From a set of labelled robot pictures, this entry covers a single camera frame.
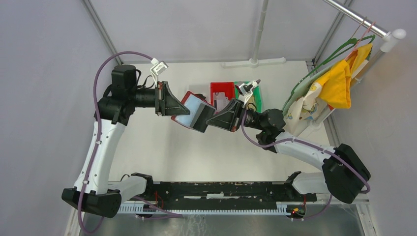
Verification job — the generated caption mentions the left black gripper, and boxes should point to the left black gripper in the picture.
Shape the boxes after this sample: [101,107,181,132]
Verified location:
[129,81,190,116]

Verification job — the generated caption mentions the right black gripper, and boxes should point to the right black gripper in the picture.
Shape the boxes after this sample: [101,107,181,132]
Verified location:
[206,98,267,132]

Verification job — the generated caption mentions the red leather card holder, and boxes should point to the red leather card holder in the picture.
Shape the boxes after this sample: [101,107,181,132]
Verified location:
[171,91,215,130]

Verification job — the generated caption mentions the black credit card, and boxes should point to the black credit card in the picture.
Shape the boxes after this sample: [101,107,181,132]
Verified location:
[190,103,216,133]

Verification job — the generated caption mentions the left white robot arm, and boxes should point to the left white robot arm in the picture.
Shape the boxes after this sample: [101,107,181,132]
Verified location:
[61,64,190,218]

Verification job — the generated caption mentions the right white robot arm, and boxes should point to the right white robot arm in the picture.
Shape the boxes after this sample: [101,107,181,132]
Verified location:
[206,99,371,204]

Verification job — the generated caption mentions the white cards in red bin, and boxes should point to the white cards in red bin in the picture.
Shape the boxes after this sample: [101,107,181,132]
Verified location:
[212,92,230,111]

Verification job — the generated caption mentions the red plastic bin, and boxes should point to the red plastic bin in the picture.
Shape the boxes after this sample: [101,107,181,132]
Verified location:
[210,82,236,112]

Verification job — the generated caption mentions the green plastic bin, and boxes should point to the green plastic bin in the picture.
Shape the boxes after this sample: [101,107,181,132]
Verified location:
[234,81,263,112]

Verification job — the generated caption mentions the black object in clear bin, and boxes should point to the black object in clear bin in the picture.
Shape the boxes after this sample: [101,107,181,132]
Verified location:
[195,93,207,102]

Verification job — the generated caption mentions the clear plastic bin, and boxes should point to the clear plastic bin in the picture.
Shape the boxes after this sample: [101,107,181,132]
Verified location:
[188,83,210,103]

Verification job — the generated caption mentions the white stand base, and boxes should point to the white stand base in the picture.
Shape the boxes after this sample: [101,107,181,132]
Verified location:
[221,0,287,69]

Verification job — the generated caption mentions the patterned white cloth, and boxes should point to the patterned white cloth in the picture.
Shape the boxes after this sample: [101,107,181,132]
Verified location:
[283,65,332,136]

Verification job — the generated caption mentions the yellow cloth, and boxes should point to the yellow cloth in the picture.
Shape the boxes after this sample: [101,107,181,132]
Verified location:
[315,43,373,109]

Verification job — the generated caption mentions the green clothes hanger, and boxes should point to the green clothes hanger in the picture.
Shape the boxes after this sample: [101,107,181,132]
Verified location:
[282,35,376,114]

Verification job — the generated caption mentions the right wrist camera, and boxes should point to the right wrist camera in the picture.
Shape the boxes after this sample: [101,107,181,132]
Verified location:
[235,79,261,105]

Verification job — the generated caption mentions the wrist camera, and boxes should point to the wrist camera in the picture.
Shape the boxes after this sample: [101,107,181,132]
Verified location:
[235,79,261,105]
[150,58,168,85]

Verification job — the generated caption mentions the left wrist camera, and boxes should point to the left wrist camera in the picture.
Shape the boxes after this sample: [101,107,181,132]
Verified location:
[150,58,168,85]

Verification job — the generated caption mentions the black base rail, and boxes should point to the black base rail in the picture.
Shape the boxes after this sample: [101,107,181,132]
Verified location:
[140,181,317,210]

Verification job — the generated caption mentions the white cable duct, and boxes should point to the white cable duct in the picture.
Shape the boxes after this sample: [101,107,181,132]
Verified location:
[117,201,300,217]

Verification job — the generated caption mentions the metal clothes rail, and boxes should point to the metal clothes rail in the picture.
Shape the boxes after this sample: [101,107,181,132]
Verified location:
[324,0,407,53]

